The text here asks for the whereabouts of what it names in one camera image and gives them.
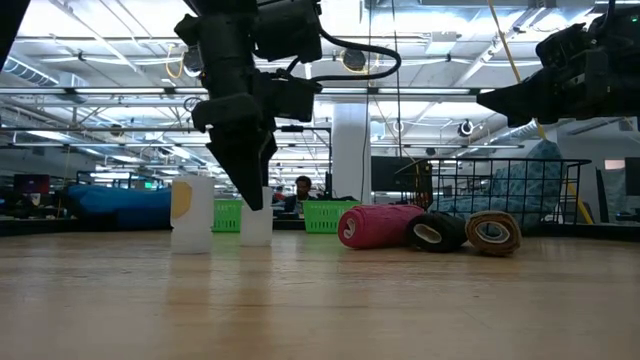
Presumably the white bottle yellow label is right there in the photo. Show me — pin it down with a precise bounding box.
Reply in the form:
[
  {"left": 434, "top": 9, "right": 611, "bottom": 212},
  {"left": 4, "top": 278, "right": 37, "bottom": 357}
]
[{"left": 169, "top": 174, "right": 216, "bottom": 255}]

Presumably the blue patterned cloth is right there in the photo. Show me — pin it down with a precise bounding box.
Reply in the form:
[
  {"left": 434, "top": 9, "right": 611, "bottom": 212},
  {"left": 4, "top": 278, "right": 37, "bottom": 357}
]
[{"left": 432, "top": 138, "right": 566, "bottom": 224}]

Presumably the blue zip pouch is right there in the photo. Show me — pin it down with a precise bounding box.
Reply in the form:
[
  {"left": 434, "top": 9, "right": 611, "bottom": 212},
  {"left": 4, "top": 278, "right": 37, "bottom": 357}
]
[{"left": 67, "top": 183, "right": 174, "bottom": 231}]

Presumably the tan bandage roll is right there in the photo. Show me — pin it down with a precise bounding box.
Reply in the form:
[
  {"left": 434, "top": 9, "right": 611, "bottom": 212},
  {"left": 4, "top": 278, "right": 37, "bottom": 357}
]
[{"left": 464, "top": 209, "right": 523, "bottom": 258}]

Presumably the black monitor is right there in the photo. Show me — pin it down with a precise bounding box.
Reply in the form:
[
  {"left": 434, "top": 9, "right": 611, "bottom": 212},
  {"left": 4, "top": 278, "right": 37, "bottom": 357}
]
[{"left": 370, "top": 155, "right": 434, "bottom": 194}]

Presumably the person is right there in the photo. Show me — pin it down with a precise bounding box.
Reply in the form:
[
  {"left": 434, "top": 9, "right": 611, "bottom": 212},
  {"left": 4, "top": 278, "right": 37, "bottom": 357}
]
[{"left": 283, "top": 174, "right": 321, "bottom": 215}]

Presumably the yellow hanging cable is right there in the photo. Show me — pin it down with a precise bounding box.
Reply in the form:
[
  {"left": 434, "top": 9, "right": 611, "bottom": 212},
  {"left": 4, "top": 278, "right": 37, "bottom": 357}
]
[{"left": 487, "top": 0, "right": 596, "bottom": 226}]

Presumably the plain white bottle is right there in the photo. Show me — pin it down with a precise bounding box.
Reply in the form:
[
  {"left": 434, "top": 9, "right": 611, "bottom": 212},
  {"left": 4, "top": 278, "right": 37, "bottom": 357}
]
[{"left": 239, "top": 186, "right": 275, "bottom": 247}]

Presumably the pink bandage roll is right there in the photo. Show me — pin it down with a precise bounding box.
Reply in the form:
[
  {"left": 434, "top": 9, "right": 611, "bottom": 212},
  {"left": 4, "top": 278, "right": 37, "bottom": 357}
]
[{"left": 337, "top": 203, "right": 426, "bottom": 250}]

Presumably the white building column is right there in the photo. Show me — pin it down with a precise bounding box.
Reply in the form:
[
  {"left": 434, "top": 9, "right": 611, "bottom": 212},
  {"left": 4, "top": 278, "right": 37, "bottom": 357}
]
[{"left": 332, "top": 102, "right": 372, "bottom": 204}]

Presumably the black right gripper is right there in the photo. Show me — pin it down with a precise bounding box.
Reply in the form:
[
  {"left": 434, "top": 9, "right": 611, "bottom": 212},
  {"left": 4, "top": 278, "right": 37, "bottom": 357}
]
[{"left": 475, "top": 22, "right": 640, "bottom": 128}]

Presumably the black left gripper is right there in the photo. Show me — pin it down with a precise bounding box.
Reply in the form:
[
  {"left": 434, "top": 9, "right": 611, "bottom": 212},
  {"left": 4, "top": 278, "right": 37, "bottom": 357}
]
[{"left": 192, "top": 42, "right": 279, "bottom": 212}]

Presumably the green plastic basket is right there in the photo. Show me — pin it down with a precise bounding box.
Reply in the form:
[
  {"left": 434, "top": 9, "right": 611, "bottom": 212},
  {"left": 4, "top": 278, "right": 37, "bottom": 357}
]
[
  {"left": 212, "top": 198, "right": 245, "bottom": 234},
  {"left": 301, "top": 199, "right": 362, "bottom": 235}
]

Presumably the black bandage roll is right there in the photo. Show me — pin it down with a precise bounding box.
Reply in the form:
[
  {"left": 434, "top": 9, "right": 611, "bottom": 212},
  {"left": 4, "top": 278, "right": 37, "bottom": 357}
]
[{"left": 405, "top": 210, "right": 469, "bottom": 254}]

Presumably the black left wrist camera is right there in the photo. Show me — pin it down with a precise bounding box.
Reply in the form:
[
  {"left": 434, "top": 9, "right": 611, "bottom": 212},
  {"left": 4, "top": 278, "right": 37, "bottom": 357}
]
[{"left": 258, "top": 69, "right": 324, "bottom": 124}]

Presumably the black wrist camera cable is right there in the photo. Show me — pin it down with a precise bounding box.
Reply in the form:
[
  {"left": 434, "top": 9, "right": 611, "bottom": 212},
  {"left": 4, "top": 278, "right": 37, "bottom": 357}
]
[{"left": 284, "top": 24, "right": 403, "bottom": 84}]

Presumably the red screen monitor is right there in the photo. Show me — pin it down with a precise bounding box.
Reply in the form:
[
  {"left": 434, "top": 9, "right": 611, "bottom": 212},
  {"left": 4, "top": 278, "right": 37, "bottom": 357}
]
[{"left": 13, "top": 173, "right": 51, "bottom": 196}]

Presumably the black wire basket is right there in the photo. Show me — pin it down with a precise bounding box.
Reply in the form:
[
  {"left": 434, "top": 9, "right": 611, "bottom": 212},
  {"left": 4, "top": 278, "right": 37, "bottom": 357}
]
[{"left": 394, "top": 157, "right": 593, "bottom": 232}]

